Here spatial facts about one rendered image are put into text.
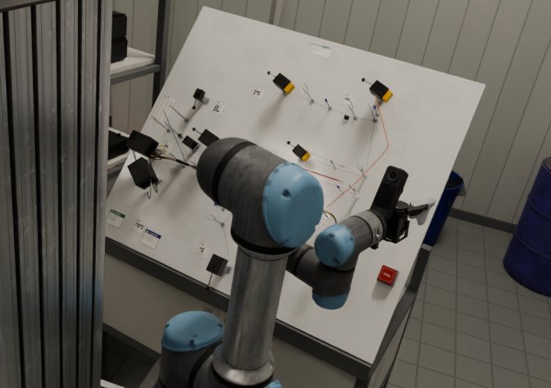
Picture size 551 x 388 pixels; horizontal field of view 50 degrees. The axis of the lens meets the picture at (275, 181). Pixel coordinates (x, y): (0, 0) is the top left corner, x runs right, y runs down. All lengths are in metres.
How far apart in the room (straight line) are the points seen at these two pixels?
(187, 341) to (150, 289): 1.25
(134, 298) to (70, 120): 1.73
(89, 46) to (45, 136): 0.13
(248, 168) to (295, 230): 0.12
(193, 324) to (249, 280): 0.27
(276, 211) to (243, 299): 0.20
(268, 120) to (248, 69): 0.24
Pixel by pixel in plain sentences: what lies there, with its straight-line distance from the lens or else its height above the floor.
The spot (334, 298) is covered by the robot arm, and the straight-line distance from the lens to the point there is 1.26.
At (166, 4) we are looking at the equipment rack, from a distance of 2.46.
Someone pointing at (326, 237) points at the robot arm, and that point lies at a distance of 1.17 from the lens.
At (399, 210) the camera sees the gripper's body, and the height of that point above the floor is 1.59.
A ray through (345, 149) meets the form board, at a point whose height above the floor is 1.37.
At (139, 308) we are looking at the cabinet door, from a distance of 2.50.
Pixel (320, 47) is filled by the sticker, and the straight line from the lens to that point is 2.33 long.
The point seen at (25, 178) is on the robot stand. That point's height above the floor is 1.82.
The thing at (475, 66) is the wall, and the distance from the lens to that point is 4.61.
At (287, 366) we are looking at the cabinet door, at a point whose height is 0.66.
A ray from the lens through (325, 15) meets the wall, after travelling 4.63.
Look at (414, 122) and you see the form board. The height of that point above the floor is 1.51.
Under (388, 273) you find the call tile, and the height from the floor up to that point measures 1.12.
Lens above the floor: 2.19
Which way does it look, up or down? 27 degrees down
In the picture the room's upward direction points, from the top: 10 degrees clockwise
